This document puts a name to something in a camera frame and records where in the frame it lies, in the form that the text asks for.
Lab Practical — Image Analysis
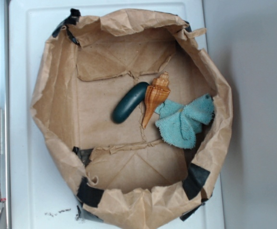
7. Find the dark green plastic pickle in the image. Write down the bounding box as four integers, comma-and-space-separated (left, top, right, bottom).
112, 82, 149, 124

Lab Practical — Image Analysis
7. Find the brown paper bag bin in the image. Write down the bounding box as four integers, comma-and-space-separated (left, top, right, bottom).
31, 9, 233, 229

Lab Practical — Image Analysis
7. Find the orange spiral seashell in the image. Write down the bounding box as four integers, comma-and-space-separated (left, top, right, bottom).
142, 72, 170, 129

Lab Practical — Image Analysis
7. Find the light blue terry cloth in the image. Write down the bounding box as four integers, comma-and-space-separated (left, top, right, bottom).
155, 94, 214, 149

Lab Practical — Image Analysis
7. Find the white plastic tray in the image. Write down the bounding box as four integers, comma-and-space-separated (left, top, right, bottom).
8, 2, 226, 229

